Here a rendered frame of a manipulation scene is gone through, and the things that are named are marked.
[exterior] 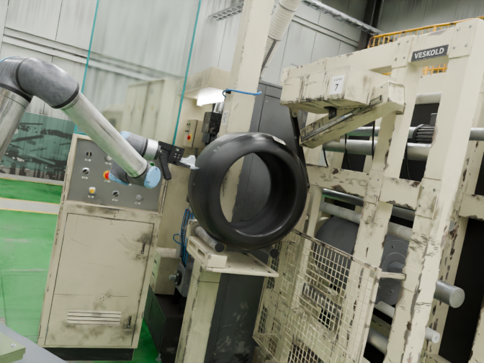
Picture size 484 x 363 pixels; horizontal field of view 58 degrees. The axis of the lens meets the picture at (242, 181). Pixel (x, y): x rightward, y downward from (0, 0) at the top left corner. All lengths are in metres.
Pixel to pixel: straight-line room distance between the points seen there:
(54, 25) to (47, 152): 2.80
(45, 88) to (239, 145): 0.86
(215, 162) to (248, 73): 0.64
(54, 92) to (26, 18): 9.48
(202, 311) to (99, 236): 0.71
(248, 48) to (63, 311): 1.75
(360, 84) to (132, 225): 1.45
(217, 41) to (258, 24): 9.74
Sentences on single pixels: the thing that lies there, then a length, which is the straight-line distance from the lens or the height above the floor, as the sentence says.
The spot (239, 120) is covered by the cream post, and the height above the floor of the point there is 1.51.
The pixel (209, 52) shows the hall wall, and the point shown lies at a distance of 12.00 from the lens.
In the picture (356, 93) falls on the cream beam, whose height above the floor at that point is 1.67.
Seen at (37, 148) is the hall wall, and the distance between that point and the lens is 10.73.
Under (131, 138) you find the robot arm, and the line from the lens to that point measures 1.89.
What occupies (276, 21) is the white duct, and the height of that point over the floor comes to 2.17.
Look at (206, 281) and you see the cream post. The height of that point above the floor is 0.62.
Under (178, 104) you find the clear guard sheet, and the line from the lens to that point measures 2.59.
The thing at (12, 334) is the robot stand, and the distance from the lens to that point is 1.69.
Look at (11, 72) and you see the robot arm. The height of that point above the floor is 1.43.
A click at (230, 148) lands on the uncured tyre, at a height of 1.35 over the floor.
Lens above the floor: 1.31
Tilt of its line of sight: 3 degrees down
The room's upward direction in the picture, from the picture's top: 11 degrees clockwise
